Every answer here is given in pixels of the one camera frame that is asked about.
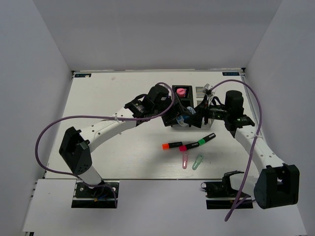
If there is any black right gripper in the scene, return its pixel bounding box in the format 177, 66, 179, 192
184, 94, 230, 128

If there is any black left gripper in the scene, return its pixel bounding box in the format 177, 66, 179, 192
153, 92, 192, 127

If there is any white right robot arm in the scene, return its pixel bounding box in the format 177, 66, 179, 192
184, 90, 300, 209

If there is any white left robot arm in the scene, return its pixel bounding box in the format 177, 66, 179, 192
59, 84, 192, 196

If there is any white slotted organizer container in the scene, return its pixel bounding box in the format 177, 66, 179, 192
194, 86, 214, 130

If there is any green cap black highlighter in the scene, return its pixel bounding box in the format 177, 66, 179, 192
197, 133, 216, 146

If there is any orange cap black highlighter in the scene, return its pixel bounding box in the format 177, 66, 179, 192
162, 142, 183, 150

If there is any pink cap black highlighter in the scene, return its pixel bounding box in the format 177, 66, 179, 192
179, 142, 199, 151

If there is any right blue table label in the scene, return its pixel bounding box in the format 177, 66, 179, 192
222, 72, 240, 76

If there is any blue table label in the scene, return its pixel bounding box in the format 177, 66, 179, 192
222, 72, 240, 76
74, 73, 92, 78

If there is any left blue table label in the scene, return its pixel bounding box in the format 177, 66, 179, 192
74, 73, 92, 78

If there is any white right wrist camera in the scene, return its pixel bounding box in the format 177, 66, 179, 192
202, 84, 216, 103

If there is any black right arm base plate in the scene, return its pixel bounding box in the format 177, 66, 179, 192
200, 181, 238, 210

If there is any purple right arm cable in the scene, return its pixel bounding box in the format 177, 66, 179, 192
209, 80, 262, 222

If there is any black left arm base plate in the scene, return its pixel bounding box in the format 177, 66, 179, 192
71, 181, 120, 209

